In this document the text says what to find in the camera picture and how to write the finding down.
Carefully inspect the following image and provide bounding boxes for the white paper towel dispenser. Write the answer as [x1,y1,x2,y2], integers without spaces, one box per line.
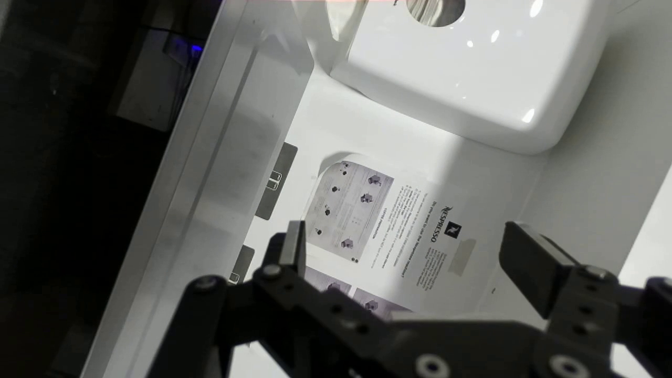
[323,0,631,157]

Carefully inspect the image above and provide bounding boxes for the coffee machine text poster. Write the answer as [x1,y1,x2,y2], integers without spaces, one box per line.
[304,149,495,312]

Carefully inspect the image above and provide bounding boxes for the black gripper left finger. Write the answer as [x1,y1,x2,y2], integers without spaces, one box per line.
[149,219,422,378]

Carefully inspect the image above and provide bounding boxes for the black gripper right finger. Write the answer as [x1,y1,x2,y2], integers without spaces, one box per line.
[497,219,672,378]

